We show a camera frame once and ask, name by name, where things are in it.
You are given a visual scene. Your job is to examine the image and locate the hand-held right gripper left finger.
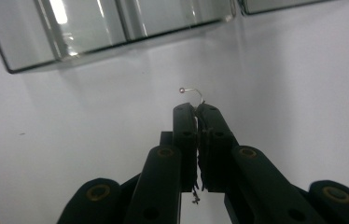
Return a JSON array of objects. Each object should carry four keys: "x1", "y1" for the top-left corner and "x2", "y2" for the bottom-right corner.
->
[{"x1": 125, "y1": 103, "x2": 200, "y2": 224}]

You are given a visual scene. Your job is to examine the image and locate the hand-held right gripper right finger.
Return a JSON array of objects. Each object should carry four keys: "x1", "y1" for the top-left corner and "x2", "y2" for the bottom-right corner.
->
[{"x1": 197, "y1": 103, "x2": 320, "y2": 224}]

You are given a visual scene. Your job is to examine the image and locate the white table mat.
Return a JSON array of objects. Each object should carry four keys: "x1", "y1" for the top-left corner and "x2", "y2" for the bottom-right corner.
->
[{"x1": 0, "y1": 0, "x2": 349, "y2": 224}]

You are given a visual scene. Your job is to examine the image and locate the small silver hook earring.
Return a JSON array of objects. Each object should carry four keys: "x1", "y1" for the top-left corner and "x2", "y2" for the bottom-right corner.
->
[{"x1": 178, "y1": 87, "x2": 207, "y2": 105}]

